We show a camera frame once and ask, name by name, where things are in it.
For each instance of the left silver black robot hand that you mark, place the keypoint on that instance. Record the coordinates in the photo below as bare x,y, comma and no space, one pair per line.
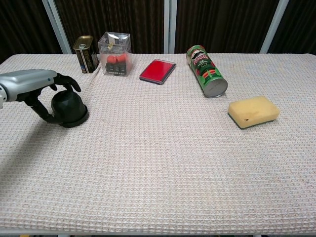
24,81

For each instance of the red ink pad case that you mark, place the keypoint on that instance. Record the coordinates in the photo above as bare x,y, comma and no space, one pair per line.
156,70

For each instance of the dark brown pleated curtain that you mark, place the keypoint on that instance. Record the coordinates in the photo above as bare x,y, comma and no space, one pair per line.
222,24
22,27
111,17
298,29

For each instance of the black round object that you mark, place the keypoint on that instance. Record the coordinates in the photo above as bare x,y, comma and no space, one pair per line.
69,108

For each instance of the clear plastic toy box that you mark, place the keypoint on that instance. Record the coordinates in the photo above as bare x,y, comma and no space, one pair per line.
116,59

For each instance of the green Pringles can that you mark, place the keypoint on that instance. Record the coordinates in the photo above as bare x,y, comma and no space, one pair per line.
205,69

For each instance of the grey metal partition post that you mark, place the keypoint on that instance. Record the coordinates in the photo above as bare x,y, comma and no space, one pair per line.
55,24
170,24
274,27

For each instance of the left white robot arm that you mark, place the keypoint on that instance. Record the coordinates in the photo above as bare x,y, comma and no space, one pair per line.
2,97

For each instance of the white waffle tablecloth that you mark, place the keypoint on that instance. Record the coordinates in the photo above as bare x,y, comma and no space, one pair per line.
148,160

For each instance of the gold rectangular tin can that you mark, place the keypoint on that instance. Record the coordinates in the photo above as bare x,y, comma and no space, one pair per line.
85,56

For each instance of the yellow sponge with green backing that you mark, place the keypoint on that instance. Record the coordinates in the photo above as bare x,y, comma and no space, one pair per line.
254,111

